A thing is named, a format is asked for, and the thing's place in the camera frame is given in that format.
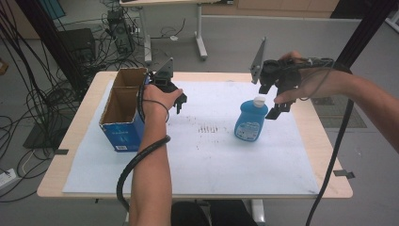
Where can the grey computer tower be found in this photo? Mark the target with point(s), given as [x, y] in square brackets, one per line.
[120, 31]

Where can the person's legs in black trousers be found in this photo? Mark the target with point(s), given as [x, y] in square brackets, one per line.
[216, 215]

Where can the grey floor mat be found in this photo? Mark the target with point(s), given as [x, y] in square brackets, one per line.
[340, 113]

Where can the blue bottle with white cap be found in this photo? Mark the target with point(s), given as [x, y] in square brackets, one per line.
[250, 121]

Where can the white background desk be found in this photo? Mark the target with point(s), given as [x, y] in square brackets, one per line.
[175, 2]

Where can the black box on floor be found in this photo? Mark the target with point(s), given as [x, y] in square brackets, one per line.
[78, 44]

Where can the white table mat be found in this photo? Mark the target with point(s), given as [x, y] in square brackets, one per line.
[200, 157]

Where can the person's left hand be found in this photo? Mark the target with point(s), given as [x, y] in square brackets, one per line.
[155, 100]

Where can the person's right hand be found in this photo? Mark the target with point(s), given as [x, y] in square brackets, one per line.
[326, 83]

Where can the blue cardboard box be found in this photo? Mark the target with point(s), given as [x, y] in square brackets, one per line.
[124, 130]

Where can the black flat floor plate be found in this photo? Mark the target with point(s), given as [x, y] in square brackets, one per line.
[44, 138]

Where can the white table leg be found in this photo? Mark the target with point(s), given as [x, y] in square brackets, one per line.
[258, 213]

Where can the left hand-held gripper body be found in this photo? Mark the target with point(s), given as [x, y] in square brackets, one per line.
[164, 77]

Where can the white power strip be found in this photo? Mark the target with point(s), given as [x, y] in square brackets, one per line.
[7, 179]

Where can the black tape piece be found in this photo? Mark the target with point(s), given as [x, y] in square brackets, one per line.
[344, 174]
[61, 151]

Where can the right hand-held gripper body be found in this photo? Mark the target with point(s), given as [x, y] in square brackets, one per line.
[282, 73]

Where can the black metal post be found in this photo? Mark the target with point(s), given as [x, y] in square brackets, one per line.
[53, 44]
[363, 31]

